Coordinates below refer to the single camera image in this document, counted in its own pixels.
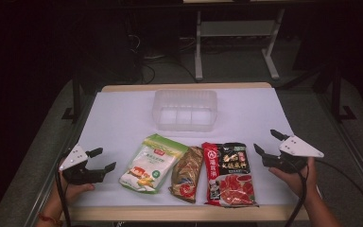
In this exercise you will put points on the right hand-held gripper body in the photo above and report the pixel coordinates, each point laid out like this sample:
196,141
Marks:
296,148

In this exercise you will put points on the brown food packet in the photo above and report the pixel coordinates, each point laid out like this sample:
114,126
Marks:
186,176

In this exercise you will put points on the white paper sheet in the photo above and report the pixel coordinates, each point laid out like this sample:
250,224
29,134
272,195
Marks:
123,113

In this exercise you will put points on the red and black food packet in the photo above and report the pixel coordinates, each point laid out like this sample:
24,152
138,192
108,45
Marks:
233,183

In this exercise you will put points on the white metal desk frame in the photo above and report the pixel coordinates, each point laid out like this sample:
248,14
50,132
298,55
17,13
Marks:
198,47

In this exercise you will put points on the white and green food packet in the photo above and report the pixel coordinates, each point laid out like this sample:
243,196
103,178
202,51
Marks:
151,167

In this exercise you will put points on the person's right hand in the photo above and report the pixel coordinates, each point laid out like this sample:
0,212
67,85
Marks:
299,183

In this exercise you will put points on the black metal stand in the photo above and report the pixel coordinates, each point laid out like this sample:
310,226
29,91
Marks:
336,94
76,101

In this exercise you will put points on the wooden table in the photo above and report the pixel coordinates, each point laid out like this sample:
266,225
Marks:
170,213

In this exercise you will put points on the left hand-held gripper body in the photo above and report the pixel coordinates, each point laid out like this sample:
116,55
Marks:
75,170

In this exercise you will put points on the person's left hand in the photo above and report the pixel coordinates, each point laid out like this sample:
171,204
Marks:
74,192

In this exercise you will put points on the clear plastic container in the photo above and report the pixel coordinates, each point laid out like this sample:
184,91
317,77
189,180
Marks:
184,101

